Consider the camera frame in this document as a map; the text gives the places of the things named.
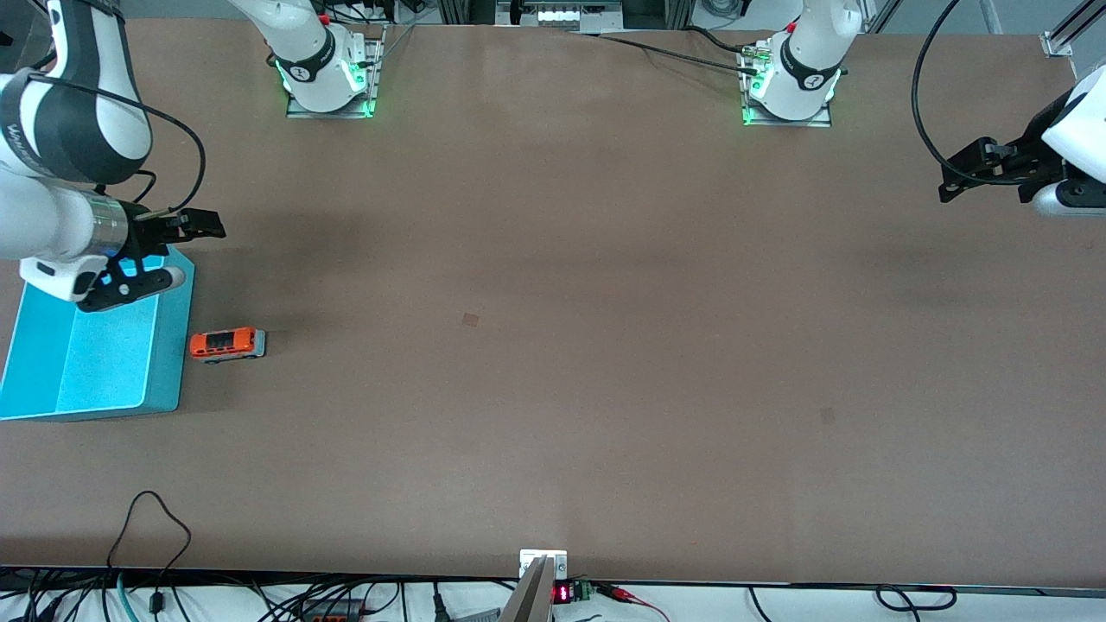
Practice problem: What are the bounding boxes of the red clip lead wires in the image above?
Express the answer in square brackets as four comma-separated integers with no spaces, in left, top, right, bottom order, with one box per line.
[593,583,671,622]

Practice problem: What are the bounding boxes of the aluminium rack with lights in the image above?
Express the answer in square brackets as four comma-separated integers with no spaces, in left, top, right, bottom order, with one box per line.
[495,0,625,32]

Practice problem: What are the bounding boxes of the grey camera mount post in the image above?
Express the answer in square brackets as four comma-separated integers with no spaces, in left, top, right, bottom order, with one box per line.
[499,556,555,622]

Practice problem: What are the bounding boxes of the blue plastic box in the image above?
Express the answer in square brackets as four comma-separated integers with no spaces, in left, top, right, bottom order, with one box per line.
[0,246,196,422]

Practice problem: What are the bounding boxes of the white mount bracket plate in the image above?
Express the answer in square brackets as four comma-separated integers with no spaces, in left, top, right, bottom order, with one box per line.
[519,549,569,581]

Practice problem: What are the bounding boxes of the orange toy bus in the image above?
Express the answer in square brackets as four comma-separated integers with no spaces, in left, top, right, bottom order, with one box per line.
[189,327,267,365]

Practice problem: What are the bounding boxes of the aluminium frame corner bracket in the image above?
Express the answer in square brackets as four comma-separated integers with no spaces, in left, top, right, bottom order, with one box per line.
[1041,0,1106,59]

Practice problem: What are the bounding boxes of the long black table cable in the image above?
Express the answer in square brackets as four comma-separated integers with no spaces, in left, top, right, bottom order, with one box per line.
[557,29,761,77]

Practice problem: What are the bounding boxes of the black coiled cable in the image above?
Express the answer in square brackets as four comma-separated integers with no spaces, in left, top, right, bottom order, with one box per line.
[875,585,958,613]

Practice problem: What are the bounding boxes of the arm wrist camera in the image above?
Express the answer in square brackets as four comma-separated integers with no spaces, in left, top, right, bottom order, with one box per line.
[76,254,188,314]
[1032,176,1106,218]

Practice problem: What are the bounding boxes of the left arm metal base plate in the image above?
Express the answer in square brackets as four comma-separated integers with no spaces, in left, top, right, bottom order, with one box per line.
[741,41,834,129]

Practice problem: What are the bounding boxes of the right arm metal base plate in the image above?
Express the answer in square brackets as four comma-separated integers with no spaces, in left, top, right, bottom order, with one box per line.
[287,26,386,119]

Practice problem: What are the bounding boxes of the thin black looped cable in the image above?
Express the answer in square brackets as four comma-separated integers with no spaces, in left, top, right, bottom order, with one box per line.
[106,491,193,616]

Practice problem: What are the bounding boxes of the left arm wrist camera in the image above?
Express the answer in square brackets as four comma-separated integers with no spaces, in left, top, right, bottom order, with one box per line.
[1032,176,1106,218]

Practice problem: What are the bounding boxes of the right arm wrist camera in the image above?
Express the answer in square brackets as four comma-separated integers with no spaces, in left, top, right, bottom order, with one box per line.
[76,254,188,314]

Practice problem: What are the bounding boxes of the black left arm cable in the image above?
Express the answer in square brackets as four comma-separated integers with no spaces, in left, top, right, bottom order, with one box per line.
[912,0,1025,187]

